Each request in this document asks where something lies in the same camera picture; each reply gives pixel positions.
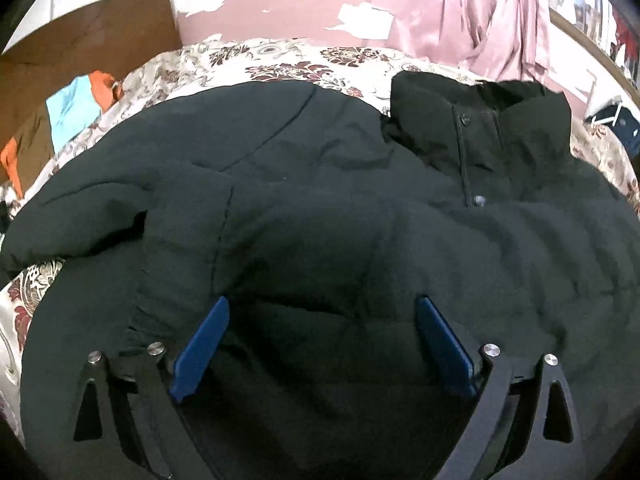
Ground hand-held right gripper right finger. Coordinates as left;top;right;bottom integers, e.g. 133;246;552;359
415;296;587;480

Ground wooden window frame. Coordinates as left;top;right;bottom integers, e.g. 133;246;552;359
547;0;640;93

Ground black padded jacket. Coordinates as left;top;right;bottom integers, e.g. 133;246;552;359
0;70;640;480

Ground pink curtain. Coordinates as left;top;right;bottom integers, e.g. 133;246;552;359
387;0;553;86

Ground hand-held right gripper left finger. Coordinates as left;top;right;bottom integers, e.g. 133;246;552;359
72;296;231;480

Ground floral bedspread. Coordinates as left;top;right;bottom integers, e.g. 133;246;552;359
0;37;640;441

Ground orange blue brown cloth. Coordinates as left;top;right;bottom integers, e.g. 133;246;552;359
0;71;125;198

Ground wooden headboard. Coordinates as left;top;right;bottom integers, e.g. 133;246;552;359
0;0;183;161

